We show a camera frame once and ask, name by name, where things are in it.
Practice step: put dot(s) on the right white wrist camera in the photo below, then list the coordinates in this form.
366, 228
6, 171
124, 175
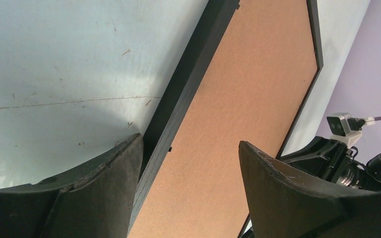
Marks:
347, 129

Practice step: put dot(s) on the black picture frame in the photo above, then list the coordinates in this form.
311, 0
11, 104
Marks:
185, 82

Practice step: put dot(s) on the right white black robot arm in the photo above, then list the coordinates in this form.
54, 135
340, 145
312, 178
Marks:
373, 169

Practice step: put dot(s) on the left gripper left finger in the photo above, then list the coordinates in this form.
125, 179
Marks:
92, 200

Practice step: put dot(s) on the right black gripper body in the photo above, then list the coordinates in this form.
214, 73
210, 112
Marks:
329, 160

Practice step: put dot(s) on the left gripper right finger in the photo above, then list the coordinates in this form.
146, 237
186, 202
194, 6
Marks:
285, 202

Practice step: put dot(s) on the brown frame backing board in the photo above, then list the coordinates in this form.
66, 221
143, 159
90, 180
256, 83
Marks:
251, 91

